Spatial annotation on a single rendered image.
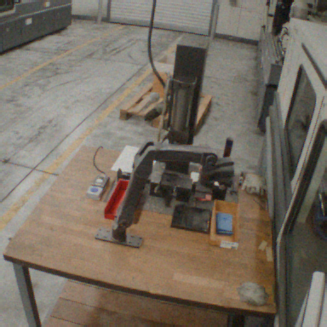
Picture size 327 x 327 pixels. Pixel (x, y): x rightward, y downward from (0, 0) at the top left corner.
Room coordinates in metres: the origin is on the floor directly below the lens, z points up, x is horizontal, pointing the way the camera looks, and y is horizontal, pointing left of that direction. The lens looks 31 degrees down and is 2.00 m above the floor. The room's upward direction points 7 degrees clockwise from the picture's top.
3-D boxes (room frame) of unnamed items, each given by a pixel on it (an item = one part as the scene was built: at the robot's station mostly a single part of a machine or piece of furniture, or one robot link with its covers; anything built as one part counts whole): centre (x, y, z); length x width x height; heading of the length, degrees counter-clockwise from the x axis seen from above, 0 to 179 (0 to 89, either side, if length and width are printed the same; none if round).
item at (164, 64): (5.09, 0.00, 0.40); 0.67 x 0.60 x 0.50; 166
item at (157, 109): (1.84, 0.05, 1.25); 0.19 x 0.07 x 0.19; 84
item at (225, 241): (1.32, -0.31, 0.93); 0.25 x 0.13 x 0.08; 174
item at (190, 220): (1.36, -0.15, 0.91); 0.17 x 0.16 x 0.02; 84
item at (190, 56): (1.68, -0.06, 1.44); 0.17 x 0.13 x 0.42; 174
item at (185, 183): (1.55, -0.05, 0.98); 0.20 x 0.10 x 0.01; 84
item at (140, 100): (4.79, 0.03, 0.07); 1.20 x 1.00 x 0.14; 167
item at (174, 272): (1.40, 0.01, 0.45); 1.12 x 0.99 x 0.90; 84
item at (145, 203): (1.62, -0.08, 0.88); 0.65 x 0.50 x 0.03; 84
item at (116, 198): (1.41, 0.17, 0.93); 0.25 x 0.12 x 0.06; 174
